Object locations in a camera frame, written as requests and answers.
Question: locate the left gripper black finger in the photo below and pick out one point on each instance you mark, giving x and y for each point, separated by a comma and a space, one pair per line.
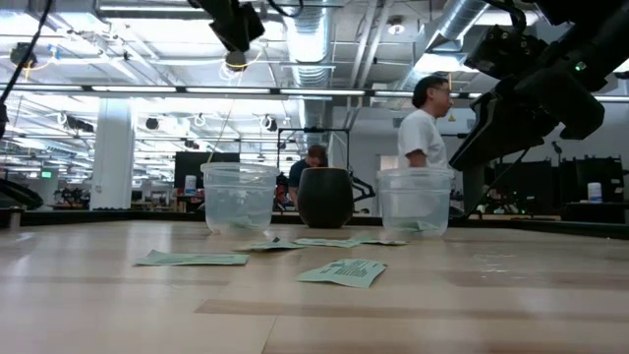
253, 22
227, 27

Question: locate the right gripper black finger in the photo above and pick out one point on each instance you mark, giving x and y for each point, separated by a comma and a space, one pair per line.
480, 115
511, 133

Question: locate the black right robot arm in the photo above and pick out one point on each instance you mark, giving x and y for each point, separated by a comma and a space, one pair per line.
604, 29

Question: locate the black background robot arm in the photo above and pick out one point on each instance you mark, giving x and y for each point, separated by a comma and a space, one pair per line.
363, 189

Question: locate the small black stand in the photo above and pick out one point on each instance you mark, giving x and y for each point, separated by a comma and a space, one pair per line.
556, 147

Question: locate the black monitor back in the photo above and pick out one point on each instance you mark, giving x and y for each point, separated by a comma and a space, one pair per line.
594, 169
528, 182

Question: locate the standing person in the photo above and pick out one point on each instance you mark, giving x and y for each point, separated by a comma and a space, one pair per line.
420, 133

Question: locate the grey ceiling pipe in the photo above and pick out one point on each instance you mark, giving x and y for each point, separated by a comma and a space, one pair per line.
147, 12

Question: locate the white bottle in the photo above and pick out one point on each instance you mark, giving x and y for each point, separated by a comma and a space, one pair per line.
190, 186
594, 193

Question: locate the clear plastic tub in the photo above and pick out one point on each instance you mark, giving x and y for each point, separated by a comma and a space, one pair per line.
238, 196
415, 196

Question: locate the long LED light bar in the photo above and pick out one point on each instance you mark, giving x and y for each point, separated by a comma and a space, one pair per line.
132, 89

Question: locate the black desk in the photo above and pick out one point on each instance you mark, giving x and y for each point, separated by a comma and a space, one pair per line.
599, 211

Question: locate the round ceiling fixture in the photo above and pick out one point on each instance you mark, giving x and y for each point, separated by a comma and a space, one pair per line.
395, 27

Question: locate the seated person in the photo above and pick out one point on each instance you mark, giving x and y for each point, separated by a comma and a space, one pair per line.
297, 172

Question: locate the black round cup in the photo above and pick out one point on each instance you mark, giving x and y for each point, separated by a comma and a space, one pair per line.
324, 196

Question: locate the white building pillar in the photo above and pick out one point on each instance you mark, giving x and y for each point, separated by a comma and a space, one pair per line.
113, 162

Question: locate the green exit sign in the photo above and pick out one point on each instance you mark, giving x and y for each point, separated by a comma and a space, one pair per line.
46, 174

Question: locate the black overhead camera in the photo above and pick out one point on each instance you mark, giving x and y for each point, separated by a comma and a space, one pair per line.
236, 60

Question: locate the wide silver ventilation duct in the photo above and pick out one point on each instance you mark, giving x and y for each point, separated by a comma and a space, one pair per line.
309, 39

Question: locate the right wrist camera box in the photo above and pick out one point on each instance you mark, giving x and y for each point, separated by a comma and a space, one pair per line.
506, 51

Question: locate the slanted silver ventilation duct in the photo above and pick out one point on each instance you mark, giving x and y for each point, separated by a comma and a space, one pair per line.
462, 17

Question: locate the black ceiling camera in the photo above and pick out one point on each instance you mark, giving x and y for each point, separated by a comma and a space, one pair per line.
22, 54

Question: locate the black table edge rail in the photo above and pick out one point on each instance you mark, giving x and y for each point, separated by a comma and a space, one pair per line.
123, 216

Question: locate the small silver post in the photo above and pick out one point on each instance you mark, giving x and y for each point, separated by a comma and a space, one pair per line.
15, 218

